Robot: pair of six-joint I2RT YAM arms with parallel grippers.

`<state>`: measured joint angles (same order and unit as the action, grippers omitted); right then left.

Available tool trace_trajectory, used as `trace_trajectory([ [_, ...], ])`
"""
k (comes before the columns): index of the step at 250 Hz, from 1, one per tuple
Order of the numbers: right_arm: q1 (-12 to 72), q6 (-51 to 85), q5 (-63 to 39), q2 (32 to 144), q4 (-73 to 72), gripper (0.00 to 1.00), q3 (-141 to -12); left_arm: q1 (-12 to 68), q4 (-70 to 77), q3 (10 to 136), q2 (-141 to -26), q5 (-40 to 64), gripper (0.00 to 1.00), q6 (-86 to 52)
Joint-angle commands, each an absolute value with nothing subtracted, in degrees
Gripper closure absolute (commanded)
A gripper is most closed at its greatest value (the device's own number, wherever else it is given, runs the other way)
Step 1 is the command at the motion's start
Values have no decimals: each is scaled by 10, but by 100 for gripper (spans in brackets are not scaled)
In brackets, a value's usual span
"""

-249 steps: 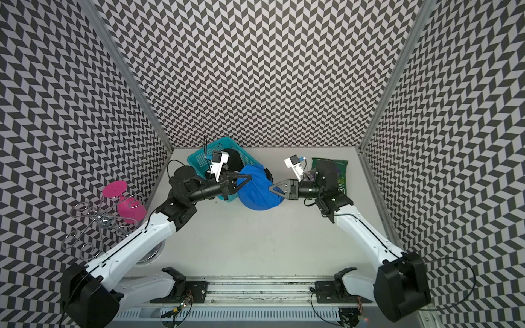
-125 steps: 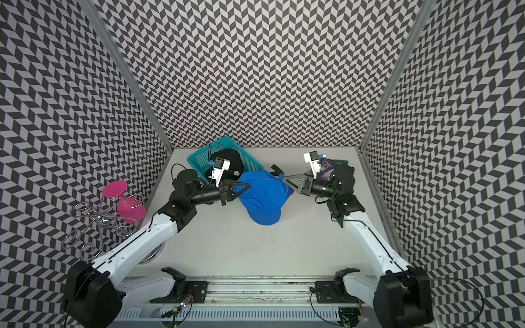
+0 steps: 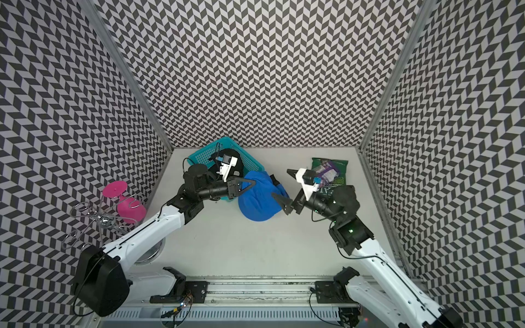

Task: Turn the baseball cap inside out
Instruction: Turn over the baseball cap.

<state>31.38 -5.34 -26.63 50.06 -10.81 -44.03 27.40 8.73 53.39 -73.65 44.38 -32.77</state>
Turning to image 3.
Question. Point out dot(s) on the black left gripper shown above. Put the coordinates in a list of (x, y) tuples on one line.
[(233, 188)]

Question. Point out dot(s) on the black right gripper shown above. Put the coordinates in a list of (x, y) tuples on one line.
[(286, 203)]

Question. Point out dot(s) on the blue baseball cap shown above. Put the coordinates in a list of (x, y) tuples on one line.
[(257, 204)]

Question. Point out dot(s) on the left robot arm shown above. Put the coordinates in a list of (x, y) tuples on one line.
[(102, 279)]

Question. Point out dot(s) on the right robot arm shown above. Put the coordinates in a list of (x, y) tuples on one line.
[(400, 302)]

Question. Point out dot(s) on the black cap in basket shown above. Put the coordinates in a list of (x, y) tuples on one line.
[(237, 171)]

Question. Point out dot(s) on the teal plastic basket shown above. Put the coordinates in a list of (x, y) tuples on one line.
[(202, 155)]

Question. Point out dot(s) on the purple snack bag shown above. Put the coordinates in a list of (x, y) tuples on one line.
[(327, 171)]

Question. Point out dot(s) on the green crisp bag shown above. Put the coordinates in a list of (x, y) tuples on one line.
[(341, 165)]

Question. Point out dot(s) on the pink plastic wine glass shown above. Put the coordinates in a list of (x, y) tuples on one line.
[(128, 205)]

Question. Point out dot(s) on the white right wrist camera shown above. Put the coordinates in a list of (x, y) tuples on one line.
[(310, 180)]

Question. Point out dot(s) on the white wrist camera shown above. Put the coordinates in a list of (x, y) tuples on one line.
[(226, 163), (310, 180)]

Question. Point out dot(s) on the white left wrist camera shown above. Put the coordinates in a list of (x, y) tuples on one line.
[(226, 163)]

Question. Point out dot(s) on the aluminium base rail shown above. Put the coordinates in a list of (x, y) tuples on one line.
[(312, 299)]

